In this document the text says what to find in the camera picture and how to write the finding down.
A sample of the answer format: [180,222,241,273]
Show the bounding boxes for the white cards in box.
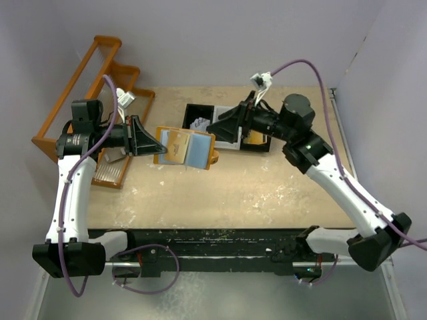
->
[189,117,211,132]

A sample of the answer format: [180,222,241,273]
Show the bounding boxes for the gold credit card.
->
[165,130,191,164]

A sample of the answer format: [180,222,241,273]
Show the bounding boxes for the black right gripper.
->
[207,91,294,143]

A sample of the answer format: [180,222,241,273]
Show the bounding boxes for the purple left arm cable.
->
[57,74,120,297]

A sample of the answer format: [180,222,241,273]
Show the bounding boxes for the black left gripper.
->
[95,115,167,156]

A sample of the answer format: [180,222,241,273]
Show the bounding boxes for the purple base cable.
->
[111,245,181,295]

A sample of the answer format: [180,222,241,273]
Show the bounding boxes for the yellow leather card holder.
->
[153,127,220,170]

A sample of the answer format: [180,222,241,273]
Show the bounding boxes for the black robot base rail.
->
[107,229,334,278]

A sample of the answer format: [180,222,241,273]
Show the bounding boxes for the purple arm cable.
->
[57,74,120,297]
[270,59,427,251]

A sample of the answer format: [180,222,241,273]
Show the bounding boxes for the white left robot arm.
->
[32,99,167,278]

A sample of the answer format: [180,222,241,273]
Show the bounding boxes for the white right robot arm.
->
[207,92,412,271]

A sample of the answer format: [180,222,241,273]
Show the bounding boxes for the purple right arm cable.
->
[270,59,427,251]

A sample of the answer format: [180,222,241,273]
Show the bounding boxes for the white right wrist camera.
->
[250,72,272,106]

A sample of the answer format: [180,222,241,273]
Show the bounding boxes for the orange wooden tiered rack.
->
[31,35,156,190]

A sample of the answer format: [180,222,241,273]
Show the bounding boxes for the black three-compartment organizer box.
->
[182,103,271,153]

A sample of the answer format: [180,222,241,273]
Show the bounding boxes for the grey cardboard envelope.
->
[103,147,127,163]

